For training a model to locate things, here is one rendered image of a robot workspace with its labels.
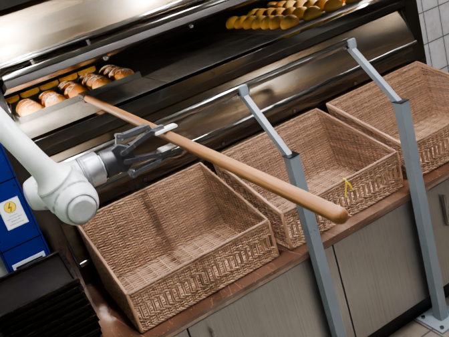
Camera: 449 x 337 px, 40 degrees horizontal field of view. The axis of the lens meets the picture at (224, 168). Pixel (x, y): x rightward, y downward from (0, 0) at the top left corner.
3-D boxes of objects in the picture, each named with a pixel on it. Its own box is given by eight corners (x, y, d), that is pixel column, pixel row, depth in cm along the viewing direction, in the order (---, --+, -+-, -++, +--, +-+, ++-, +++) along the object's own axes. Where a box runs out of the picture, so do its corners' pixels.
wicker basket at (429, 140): (335, 159, 279) (322, 103, 269) (425, 113, 299) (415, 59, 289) (413, 183, 237) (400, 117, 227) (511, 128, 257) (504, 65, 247)
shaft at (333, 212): (353, 221, 103) (349, 206, 102) (339, 229, 102) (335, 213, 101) (91, 100, 252) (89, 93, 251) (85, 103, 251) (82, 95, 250)
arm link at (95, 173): (83, 185, 169) (103, 176, 171) (92, 193, 161) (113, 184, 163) (71, 155, 165) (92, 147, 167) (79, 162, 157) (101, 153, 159)
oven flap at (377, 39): (53, 208, 224) (30, 159, 223) (412, 46, 287) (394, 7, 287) (54, 208, 220) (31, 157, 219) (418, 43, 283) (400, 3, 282)
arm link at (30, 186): (83, 186, 169) (96, 200, 158) (29, 210, 164) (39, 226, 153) (69, 152, 165) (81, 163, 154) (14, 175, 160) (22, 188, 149)
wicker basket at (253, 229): (97, 281, 237) (71, 220, 227) (220, 218, 257) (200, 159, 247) (140, 337, 195) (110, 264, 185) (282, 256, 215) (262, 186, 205)
